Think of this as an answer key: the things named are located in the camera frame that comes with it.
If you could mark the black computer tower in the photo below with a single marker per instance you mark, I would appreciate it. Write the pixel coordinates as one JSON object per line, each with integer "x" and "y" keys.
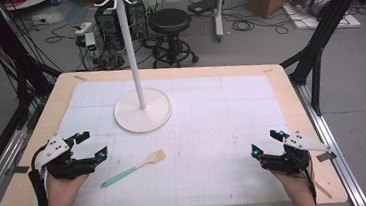
{"x": 107, "y": 29}

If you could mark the black flat laptop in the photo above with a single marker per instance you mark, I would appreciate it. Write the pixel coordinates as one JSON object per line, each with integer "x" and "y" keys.
{"x": 202, "y": 5}

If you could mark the black tape piece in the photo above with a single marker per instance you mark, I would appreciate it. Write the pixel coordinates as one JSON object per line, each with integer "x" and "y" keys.
{"x": 326, "y": 156}
{"x": 21, "y": 169}

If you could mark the person's left hand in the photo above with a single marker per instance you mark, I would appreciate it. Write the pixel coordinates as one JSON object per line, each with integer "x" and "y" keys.
{"x": 60, "y": 197}

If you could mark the white hook rack stand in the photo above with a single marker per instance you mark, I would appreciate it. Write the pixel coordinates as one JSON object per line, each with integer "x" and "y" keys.
{"x": 143, "y": 116}

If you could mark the black metal frame strut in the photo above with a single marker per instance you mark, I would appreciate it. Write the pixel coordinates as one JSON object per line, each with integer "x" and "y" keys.
{"x": 313, "y": 49}
{"x": 16, "y": 57}

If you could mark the thin wooden stick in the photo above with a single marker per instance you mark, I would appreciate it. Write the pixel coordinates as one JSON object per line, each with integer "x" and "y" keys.
{"x": 322, "y": 189}

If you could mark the white power adapter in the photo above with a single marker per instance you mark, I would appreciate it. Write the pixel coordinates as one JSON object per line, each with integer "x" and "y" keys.
{"x": 90, "y": 40}

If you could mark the black round stool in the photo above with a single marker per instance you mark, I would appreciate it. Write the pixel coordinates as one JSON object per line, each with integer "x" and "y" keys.
{"x": 170, "y": 20}

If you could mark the white grid mat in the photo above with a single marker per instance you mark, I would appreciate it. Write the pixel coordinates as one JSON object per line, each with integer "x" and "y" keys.
{"x": 208, "y": 147}

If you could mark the white round table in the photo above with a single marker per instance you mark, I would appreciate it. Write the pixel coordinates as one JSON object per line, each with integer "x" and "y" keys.
{"x": 28, "y": 2}

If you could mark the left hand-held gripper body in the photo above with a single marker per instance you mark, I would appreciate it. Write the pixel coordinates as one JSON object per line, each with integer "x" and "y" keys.
{"x": 63, "y": 167}

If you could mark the white flat board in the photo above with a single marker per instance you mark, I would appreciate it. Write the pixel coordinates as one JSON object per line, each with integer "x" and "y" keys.
{"x": 351, "y": 23}

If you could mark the person's right hand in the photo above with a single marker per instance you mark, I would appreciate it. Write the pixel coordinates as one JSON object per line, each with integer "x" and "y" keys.
{"x": 297, "y": 186}

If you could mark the white rolling stand pole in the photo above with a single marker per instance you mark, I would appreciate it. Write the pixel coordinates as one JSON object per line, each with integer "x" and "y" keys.
{"x": 219, "y": 12}

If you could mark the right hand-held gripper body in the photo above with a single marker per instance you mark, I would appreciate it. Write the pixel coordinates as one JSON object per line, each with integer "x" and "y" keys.
{"x": 290, "y": 163}

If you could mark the white power strip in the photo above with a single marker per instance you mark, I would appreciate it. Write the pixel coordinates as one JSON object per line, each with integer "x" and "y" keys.
{"x": 83, "y": 28}

